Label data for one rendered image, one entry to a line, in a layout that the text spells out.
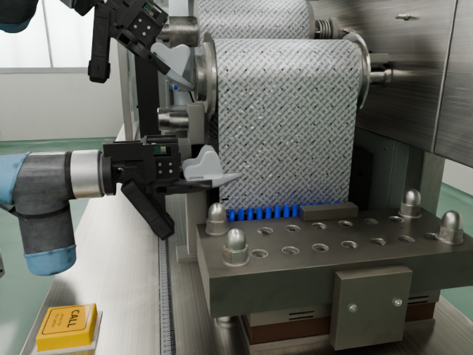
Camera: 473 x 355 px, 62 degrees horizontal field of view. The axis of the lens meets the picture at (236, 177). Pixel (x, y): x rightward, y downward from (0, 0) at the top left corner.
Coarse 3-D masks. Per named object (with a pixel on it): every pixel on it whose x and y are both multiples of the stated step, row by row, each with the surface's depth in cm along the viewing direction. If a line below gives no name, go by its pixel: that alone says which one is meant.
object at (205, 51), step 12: (204, 48) 63; (216, 60) 61; (360, 60) 65; (216, 72) 60; (360, 72) 65; (216, 84) 61; (360, 84) 66; (216, 96) 62; (204, 108) 68; (216, 108) 64
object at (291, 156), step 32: (224, 128) 63; (256, 128) 64; (288, 128) 65; (320, 128) 66; (352, 128) 67; (224, 160) 64; (256, 160) 65; (288, 160) 66; (320, 160) 68; (224, 192) 66; (256, 192) 67; (288, 192) 68; (320, 192) 69
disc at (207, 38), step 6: (204, 36) 66; (210, 36) 61; (210, 42) 60; (210, 48) 59; (210, 54) 59; (210, 60) 60; (210, 66) 60; (210, 108) 63; (210, 114) 64; (210, 120) 65
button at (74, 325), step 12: (48, 312) 58; (60, 312) 58; (72, 312) 58; (84, 312) 58; (96, 312) 60; (48, 324) 55; (60, 324) 55; (72, 324) 55; (84, 324) 55; (48, 336) 53; (60, 336) 53; (72, 336) 54; (84, 336) 54; (48, 348) 54; (60, 348) 54
